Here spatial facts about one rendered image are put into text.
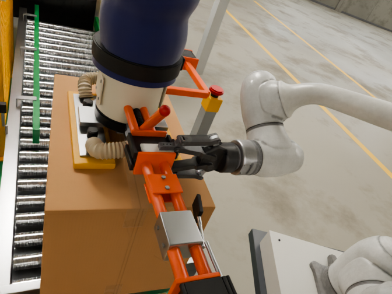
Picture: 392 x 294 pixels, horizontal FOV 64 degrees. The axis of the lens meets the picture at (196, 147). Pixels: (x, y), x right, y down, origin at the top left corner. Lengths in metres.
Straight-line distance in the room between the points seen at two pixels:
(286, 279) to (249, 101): 0.59
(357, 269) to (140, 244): 0.61
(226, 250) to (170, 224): 1.65
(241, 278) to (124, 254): 1.32
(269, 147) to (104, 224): 0.43
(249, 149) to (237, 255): 1.49
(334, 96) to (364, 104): 0.07
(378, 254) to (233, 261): 1.25
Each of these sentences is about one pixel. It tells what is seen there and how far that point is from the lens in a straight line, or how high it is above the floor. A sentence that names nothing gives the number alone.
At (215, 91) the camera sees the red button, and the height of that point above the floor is 1.03.
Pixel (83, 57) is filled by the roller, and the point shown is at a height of 0.53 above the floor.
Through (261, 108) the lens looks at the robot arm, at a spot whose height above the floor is 1.30.
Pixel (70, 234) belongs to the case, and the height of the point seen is 0.99.
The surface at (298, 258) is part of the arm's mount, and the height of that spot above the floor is 0.83.
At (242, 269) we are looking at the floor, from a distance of 2.16.
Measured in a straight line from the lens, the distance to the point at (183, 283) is 0.49.
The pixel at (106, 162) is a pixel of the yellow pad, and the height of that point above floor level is 1.09.
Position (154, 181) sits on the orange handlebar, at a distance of 0.61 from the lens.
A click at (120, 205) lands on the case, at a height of 1.07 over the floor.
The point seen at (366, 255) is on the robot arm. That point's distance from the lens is 1.07.
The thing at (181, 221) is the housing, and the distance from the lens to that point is 0.56.
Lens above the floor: 1.64
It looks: 35 degrees down
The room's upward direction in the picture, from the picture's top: 23 degrees clockwise
